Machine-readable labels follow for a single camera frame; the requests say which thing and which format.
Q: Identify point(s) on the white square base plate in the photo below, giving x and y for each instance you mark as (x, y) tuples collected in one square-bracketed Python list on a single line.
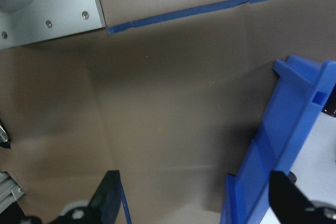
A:
[(65, 3)]

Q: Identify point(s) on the metal bar frame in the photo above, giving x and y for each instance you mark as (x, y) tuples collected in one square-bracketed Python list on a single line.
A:
[(10, 192)]

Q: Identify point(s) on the blue plastic capacitor bin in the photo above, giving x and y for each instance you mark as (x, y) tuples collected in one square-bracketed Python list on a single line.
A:
[(275, 129)]

